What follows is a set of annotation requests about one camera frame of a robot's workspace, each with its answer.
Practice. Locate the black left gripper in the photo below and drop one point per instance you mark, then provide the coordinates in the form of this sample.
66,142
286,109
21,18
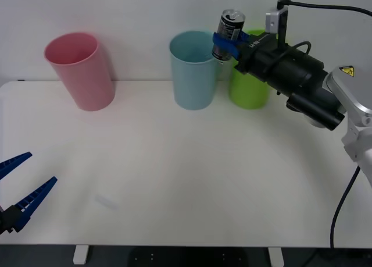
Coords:
2,222

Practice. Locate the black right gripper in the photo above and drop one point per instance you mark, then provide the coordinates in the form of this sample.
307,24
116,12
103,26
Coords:
260,59

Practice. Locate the black drink can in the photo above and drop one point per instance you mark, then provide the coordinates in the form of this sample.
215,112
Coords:
230,25

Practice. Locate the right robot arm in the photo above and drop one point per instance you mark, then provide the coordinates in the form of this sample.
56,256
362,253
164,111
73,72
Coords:
305,72

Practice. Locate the green plastic bin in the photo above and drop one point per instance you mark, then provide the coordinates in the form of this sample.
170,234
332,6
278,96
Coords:
247,92

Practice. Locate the pale blue plastic bin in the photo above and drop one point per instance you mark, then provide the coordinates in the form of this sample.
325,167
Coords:
191,81

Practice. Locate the white table leg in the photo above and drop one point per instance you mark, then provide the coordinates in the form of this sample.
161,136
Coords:
276,257
80,254

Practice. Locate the pink plastic bin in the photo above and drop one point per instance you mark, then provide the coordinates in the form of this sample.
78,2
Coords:
84,81

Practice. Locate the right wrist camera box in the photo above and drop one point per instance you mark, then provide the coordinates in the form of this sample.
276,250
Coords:
274,21

